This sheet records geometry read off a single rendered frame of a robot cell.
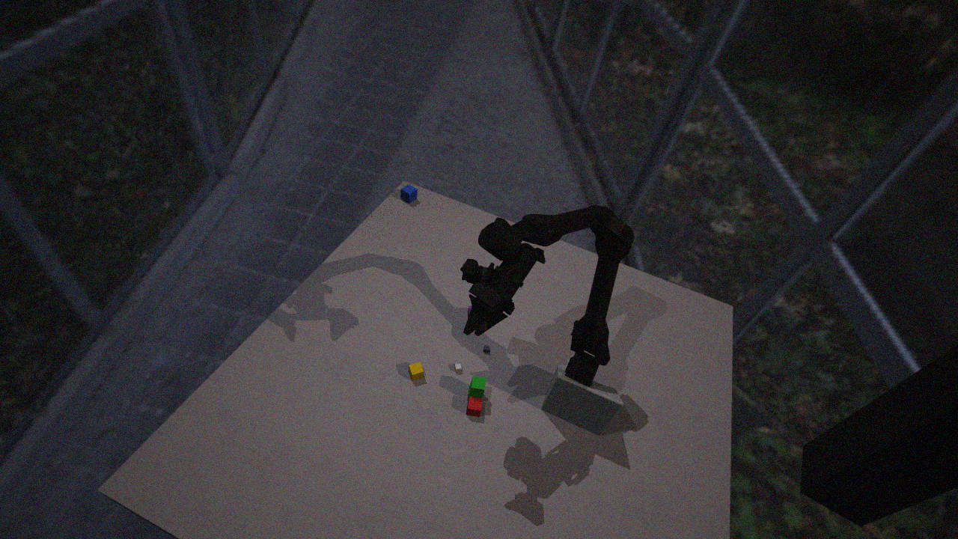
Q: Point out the yellow block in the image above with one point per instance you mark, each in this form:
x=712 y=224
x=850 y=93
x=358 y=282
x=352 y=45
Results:
x=415 y=371

